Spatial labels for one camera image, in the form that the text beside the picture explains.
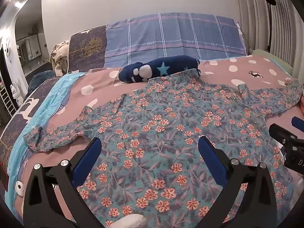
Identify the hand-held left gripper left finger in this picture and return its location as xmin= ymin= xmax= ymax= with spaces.
xmin=22 ymin=138 xmax=102 ymax=228

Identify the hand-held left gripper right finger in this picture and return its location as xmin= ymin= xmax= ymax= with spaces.
xmin=198 ymin=136 xmax=278 ymax=228

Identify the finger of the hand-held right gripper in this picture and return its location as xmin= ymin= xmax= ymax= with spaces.
xmin=269 ymin=123 xmax=298 ymax=146
xmin=292 ymin=116 xmax=304 ymax=134

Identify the floral teal shirt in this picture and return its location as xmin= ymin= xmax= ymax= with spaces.
xmin=23 ymin=68 xmax=303 ymax=228

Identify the beige clothes pile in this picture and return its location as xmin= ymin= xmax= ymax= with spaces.
xmin=49 ymin=41 xmax=70 ymax=76

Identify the light green pillow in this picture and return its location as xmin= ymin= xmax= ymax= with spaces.
xmin=252 ymin=49 xmax=294 ymax=73

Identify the pink polka-dot duvet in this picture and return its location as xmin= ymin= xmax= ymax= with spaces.
xmin=0 ymin=55 xmax=304 ymax=228

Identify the dark teal knit blanket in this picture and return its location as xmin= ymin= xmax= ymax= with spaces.
xmin=28 ymin=70 xmax=59 ymax=93

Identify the white pleated curtain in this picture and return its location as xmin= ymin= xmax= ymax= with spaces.
xmin=235 ymin=0 xmax=304 ymax=72

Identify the white cat figurine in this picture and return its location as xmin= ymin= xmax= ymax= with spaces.
xmin=10 ymin=82 xmax=24 ymax=105

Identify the white ladder rack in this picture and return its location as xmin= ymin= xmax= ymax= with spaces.
xmin=0 ymin=85 xmax=17 ymax=119

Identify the navy star-print plush cloth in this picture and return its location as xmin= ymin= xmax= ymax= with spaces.
xmin=118 ymin=55 xmax=202 ymax=83

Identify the dark tree-print pillow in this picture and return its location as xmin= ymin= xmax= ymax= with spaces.
xmin=68 ymin=25 xmax=108 ymax=73

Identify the blue plaid pillow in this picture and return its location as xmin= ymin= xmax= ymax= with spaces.
xmin=104 ymin=13 xmax=247 ymax=68

